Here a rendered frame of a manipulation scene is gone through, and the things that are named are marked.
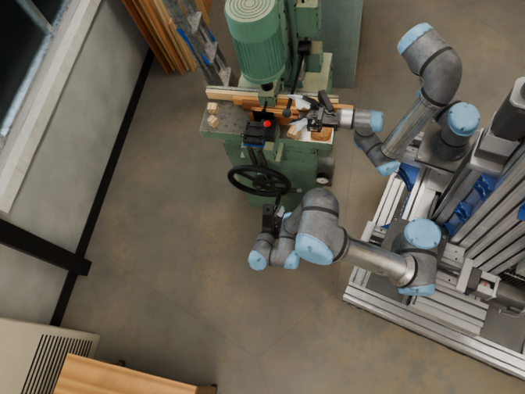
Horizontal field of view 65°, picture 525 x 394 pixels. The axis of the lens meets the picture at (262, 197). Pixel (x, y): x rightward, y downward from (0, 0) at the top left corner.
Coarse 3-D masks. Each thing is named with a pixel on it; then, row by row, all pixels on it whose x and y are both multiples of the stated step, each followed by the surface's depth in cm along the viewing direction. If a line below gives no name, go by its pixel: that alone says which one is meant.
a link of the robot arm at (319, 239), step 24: (312, 216) 122; (336, 216) 124; (312, 240) 119; (336, 240) 122; (360, 240) 130; (360, 264) 129; (384, 264) 131; (408, 264) 134; (432, 264) 138; (408, 288) 135; (432, 288) 135
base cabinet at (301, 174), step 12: (228, 156) 206; (240, 156) 204; (324, 156) 243; (276, 168) 208; (288, 168) 205; (300, 168) 202; (312, 168) 200; (240, 180) 231; (300, 180) 214; (312, 180) 212; (252, 204) 263; (264, 204) 259; (288, 204) 250
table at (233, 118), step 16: (208, 112) 191; (224, 112) 189; (240, 112) 188; (304, 112) 183; (208, 128) 187; (224, 128) 186; (240, 128) 185; (288, 128) 181; (304, 128) 180; (288, 144) 182; (304, 144) 180; (320, 144) 177; (272, 160) 179
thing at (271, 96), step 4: (276, 80) 176; (260, 84) 176; (276, 84) 175; (260, 88) 175; (276, 88) 175; (260, 92) 174; (264, 92) 174; (268, 92) 174; (272, 92) 173; (276, 92) 176; (260, 96) 174; (264, 96) 173; (268, 96) 173; (272, 96) 172; (276, 96) 177; (260, 100) 176; (264, 100) 175; (268, 100) 175; (272, 100) 174; (276, 100) 177; (260, 104) 179; (268, 104) 178; (272, 104) 177
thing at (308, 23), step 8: (312, 0) 154; (320, 0) 158; (296, 8) 155; (304, 8) 154; (312, 8) 153; (320, 8) 161; (304, 16) 158; (312, 16) 157; (320, 16) 165; (304, 24) 161; (312, 24) 161; (304, 32) 165; (312, 32) 164
